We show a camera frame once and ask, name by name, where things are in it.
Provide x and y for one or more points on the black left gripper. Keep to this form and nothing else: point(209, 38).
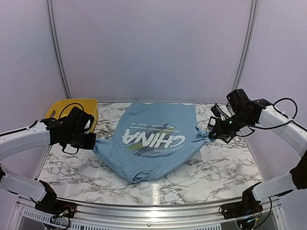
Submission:
point(89, 144)

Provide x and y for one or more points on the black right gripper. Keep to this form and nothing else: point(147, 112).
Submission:
point(221, 133)

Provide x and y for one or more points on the light blue printed t-shirt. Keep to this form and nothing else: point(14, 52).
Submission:
point(152, 140)

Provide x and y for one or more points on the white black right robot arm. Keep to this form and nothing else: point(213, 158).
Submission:
point(287, 134)

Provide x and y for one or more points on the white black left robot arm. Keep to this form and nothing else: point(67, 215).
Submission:
point(19, 140)

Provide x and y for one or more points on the black brooch box base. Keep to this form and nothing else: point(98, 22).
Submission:
point(211, 123)

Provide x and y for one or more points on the yellow plastic basket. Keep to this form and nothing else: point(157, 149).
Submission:
point(62, 108)

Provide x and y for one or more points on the right aluminium corner post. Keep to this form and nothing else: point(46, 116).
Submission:
point(247, 43)

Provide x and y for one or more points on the aluminium corner post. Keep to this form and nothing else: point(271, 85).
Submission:
point(247, 43)
point(56, 48)

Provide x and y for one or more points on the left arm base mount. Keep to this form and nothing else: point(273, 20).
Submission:
point(58, 208)

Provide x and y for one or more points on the aluminium front rail frame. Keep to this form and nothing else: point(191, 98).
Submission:
point(199, 216)

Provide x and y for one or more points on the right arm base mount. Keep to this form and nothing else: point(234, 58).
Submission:
point(238, 209)

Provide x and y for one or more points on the left aluminium corner post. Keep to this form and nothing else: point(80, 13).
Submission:
point(56, 48)

